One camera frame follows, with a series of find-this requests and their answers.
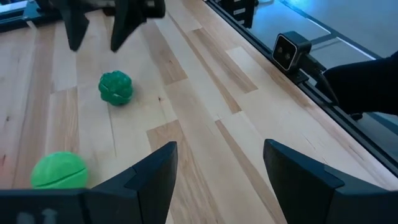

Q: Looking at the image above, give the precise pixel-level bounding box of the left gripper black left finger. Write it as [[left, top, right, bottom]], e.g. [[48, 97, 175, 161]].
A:
[[83, 141, 179, 224]]

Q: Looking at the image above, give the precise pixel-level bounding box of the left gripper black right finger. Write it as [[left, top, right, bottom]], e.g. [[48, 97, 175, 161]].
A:
[[263, 139, 383, 224]]

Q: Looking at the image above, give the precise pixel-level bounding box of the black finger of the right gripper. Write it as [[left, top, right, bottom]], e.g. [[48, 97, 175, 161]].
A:
[[60, 6, 90, 52], [110, 0, 147, 53]]

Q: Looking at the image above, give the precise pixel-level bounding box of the dark green toy bell pepper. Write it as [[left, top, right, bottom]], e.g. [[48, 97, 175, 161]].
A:
[[98, 70, 134, 107]]

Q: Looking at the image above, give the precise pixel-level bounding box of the light green toy fruit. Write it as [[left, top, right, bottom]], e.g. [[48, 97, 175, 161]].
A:
[[30, 151, 89, 190]]

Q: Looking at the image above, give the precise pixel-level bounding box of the black rounded object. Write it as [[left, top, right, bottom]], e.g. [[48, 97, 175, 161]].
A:
[[322, 50, 398, 115]]

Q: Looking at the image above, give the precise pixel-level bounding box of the black aluminium table frame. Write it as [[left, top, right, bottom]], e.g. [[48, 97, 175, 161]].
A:
[[0, 0, 398, 178]]

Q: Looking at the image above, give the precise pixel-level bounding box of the black camera cable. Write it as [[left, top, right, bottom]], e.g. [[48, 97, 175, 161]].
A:
[[300, 52, 340, 106]]

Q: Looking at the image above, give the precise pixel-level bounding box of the black table-level camera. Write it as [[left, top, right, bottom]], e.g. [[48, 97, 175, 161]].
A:
[[271, 30, 313, 85]]

